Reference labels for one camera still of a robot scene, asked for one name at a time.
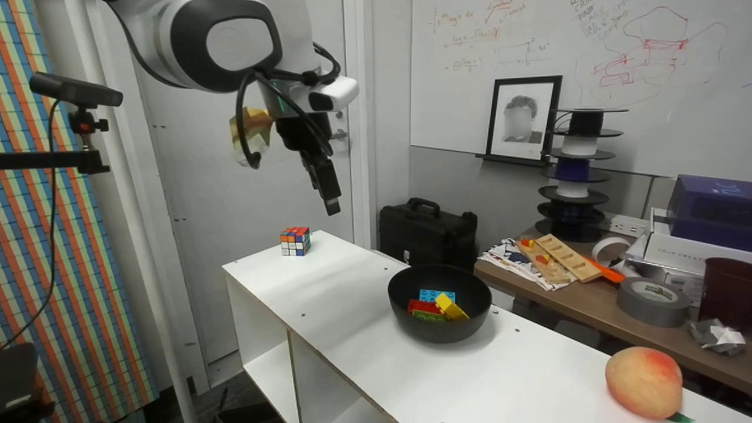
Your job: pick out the black hard carry case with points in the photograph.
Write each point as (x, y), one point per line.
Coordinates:
(426, 236)

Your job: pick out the toy peach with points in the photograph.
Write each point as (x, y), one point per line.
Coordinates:
(642, 383)

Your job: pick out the multicolour striped wall panel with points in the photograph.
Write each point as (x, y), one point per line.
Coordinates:
(47, 259)

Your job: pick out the stack of filament spools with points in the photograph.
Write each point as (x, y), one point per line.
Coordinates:
(576, 196)

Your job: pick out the yellow toy brick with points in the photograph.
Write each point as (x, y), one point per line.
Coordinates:
(451, 309)

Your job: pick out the black bowl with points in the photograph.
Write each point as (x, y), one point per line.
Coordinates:
(437, 329)

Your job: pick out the black exterior camera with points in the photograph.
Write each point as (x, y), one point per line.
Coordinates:
(74, 90)

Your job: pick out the crumpled silver foil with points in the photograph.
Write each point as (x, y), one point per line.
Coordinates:
(718, 335)

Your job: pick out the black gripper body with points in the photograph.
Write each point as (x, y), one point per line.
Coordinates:
(302, 137)

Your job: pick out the blue toy brick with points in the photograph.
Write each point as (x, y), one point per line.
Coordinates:
(430, 294)

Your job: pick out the white shelf table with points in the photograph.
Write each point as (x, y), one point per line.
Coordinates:
(336, 305)

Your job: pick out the white tape roll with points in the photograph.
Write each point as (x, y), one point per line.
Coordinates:
(612, 249)

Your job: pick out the orange utility knife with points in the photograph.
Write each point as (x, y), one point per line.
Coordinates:
(607, 271)

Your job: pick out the brown wooden desk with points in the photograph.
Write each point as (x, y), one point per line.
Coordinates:
(578, 302)

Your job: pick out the black camera stand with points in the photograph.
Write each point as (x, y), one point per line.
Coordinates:
(47, 160)

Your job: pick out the white cardboard box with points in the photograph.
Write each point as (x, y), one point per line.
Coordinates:
(683, 249)

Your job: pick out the red toy brick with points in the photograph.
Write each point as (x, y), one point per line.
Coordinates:
(422, 305)

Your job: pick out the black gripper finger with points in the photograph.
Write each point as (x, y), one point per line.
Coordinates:
(332, 183)
(322, 183)

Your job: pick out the multicolour puzzle cube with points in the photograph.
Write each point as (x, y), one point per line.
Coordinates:
(294, 239)

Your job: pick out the tan taped wrist camera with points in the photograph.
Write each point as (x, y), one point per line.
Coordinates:
(252, 131)

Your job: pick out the dark blue box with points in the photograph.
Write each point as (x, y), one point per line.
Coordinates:
(713, 208)

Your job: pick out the grey duct tape roll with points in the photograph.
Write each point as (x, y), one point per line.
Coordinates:
(654, 302)

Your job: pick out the black framed portrait picture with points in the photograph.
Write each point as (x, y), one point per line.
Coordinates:
(523, 117)

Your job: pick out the colourful wooden game box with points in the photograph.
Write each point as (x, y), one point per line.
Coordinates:
(560, 259)

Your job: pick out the white door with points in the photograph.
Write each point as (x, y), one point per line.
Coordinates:
(202, 196)

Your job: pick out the green toy brick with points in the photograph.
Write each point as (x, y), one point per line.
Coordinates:
(423, 315)

